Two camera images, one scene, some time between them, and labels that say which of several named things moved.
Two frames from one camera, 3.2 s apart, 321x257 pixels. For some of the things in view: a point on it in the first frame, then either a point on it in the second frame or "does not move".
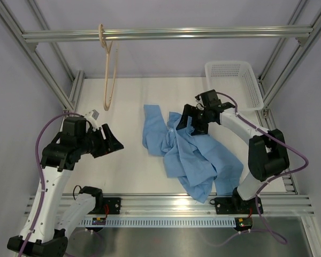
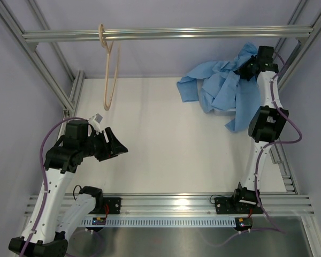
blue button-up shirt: [196, 160] to [219, 88]
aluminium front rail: [165, 205] does not move
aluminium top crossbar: [200, 33] does not move
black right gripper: [188, 110] to [241, 70]
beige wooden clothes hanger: [107, 47] does not move
